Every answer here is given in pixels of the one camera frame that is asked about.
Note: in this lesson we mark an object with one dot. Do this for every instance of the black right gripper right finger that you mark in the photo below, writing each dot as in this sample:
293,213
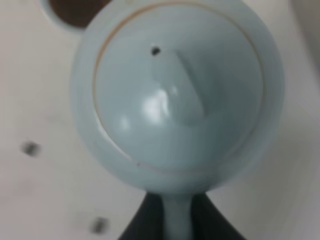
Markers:
208,223

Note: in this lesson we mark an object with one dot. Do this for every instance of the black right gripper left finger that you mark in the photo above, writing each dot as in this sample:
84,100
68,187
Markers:
148,222

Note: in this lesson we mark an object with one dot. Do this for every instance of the light blue porcelain teapot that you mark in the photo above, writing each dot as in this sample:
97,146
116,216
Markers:
176,97

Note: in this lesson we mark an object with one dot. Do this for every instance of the far light blue teacup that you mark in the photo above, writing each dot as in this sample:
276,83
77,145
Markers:
69,15

